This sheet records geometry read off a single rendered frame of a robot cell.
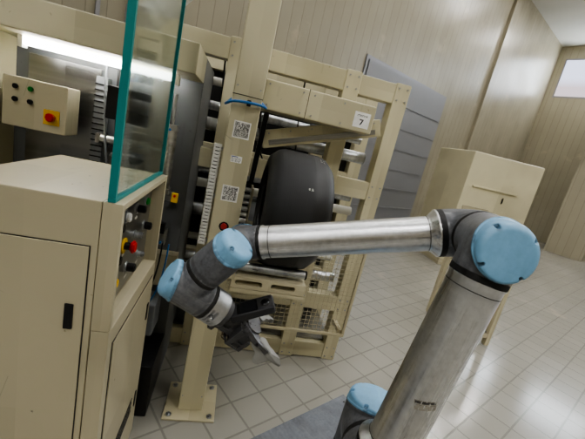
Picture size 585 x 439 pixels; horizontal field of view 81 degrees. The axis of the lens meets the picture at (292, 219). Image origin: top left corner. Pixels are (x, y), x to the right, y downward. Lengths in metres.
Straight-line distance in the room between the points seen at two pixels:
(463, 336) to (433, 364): 0.08
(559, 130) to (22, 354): 15.18
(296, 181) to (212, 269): 0.79
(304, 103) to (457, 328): 1.39
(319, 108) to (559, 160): 13.61
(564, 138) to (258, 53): 14.13
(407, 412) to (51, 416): 0.99
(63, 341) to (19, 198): 0.40
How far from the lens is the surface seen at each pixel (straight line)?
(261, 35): 1.61
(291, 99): 1.85
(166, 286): 0.79
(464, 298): 0.75
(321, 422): 1.40
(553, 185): 15.04
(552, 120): 15.45
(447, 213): 0.87
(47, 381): 1.25
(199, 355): 1.96
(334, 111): 1.89
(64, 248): 1.04
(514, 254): 0.74
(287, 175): 1.46
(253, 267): 1.62
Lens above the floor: 1.52
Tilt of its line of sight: 13 degrees down
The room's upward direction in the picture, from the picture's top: 13 degrees clockwise
